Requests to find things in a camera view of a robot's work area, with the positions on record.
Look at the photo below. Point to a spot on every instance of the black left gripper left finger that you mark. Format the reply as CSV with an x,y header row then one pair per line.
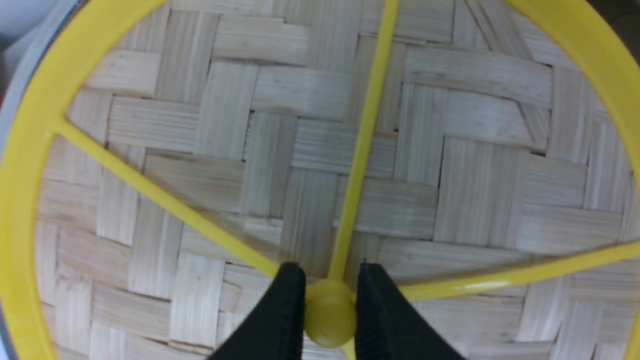
x,y
274,329

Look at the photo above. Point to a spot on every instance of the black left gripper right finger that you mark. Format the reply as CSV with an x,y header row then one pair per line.
x,y
389,327

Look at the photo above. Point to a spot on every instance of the yellow rimmed bamboo steamer lid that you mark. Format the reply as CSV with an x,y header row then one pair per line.
x,y
169,155

